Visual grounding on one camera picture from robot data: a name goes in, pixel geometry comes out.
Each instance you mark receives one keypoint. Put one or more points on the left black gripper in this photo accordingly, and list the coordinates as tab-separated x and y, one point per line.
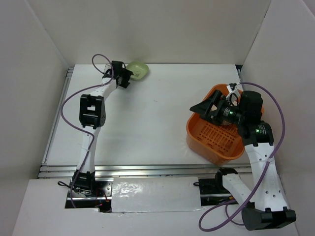
127	74

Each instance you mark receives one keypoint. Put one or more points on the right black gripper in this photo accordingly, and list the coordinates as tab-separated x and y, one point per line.
204	107

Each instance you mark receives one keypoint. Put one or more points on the green plate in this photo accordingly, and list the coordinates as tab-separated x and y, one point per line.
139	70

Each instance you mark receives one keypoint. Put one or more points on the orange plastic bin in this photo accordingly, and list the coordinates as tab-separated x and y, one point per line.
220	144

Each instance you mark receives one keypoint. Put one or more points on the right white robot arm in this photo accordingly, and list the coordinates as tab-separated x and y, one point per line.
264	207

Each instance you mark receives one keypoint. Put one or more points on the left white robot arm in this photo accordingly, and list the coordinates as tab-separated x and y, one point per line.
92	116

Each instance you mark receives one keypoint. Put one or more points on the white foil cover panel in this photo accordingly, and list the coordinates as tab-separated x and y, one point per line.
155	194

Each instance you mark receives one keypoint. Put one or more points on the aluminium frame rail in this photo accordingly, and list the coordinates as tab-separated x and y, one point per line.
145	129

